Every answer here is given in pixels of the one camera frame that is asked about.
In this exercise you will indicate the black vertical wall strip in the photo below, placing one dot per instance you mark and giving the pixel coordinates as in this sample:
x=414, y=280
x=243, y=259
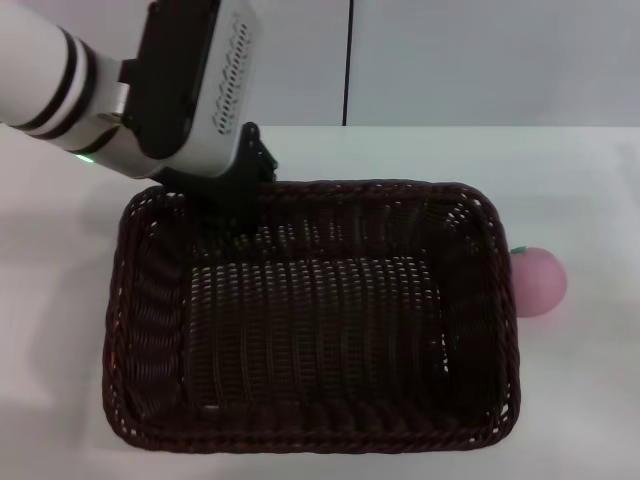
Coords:
x=347, y=60

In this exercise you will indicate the pink toy peach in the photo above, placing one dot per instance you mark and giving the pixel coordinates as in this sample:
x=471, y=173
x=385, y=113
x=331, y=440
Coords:
x=542, y=285

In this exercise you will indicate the dark brown woven basket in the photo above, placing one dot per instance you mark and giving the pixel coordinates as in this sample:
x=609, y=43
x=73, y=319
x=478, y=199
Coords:
x=325, y=325

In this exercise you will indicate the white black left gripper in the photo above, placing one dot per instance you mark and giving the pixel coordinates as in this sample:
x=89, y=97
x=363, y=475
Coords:
x=200, y=90

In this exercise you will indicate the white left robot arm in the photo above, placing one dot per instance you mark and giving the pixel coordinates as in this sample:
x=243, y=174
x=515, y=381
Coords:
x=40, y=65

